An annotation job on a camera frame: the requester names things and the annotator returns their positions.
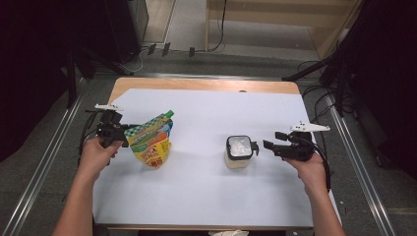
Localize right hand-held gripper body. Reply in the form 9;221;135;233
284;121;331;162

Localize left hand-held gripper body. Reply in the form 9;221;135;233
94;103;131;148

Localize colourful spouted sauce pouch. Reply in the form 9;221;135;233
124;109;175;170

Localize clear jar with black lid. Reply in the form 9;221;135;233
224;135;260;170

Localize person's right hand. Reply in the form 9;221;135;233
284;153;328;198

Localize person's left hand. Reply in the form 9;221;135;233
78;137;123;180

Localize black metal stand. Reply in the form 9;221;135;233
63;45;96;109

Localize black stand leg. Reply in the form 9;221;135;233
281;57;332;83

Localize white paper sheet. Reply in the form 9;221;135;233
92;88;342;229

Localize black cabinet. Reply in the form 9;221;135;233
104;0;150;65

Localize dark curtain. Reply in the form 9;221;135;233
328;0;417;180
0;0;109;163

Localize left hand-held gripper cable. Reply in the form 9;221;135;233
78;109;102;165

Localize hand-held gripper cable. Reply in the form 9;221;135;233
303;136;331;191
78;109;102;165

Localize right hand-held gripper cable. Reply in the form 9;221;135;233
303;136;331;191

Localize black floor cables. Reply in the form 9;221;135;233
296;60;358;173

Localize white floor cable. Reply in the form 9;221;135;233
119;47;147;74

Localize metal floor rail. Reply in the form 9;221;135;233
1;94;85;236
92;72;286;82
328;94;397;236

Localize light wooden frame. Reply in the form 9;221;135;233
205;0;365;62

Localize hanging black cable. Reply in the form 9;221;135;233
209;0;228;53

